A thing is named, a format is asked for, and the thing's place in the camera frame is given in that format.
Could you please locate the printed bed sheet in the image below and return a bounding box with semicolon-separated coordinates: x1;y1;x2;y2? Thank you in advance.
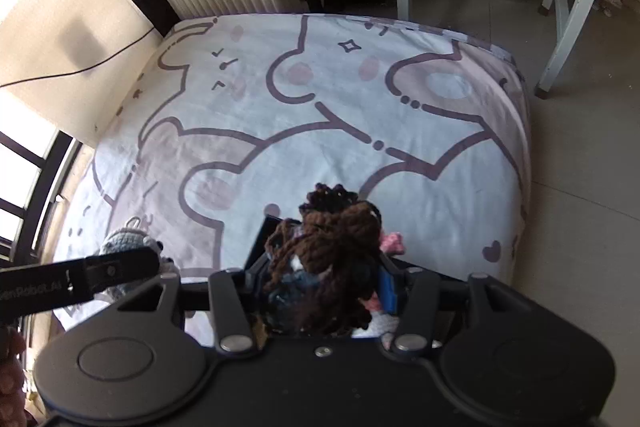
51;12;532;334

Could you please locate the beige board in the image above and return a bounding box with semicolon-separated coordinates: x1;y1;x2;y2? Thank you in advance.
0;0;162;148

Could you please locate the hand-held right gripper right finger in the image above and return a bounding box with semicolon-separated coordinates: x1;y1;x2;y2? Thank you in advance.
377;256;522;354

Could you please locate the black cardboard box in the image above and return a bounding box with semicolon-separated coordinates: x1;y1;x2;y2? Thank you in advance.
243;214;474;349

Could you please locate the black window frame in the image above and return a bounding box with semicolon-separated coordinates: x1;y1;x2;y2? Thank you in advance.
0;0;97;269

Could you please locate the grey crochet piece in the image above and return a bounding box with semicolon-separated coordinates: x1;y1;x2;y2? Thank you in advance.
99;216;177;299

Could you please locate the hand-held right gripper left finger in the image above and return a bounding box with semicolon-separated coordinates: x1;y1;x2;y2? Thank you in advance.
120;268;271;354

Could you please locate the brown and dark yarn bundle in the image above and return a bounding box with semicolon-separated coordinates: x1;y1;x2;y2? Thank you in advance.
264;181;384;339

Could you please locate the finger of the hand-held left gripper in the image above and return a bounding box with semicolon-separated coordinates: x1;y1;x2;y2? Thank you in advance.
66;247;162;306

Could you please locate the white wooden table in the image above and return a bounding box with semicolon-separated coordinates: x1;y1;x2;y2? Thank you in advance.
386;0;609;98

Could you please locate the black cable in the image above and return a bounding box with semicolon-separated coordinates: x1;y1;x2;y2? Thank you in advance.
0;24;157;88

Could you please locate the person's left forearm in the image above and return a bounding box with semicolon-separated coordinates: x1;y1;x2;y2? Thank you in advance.
0;329;29;427

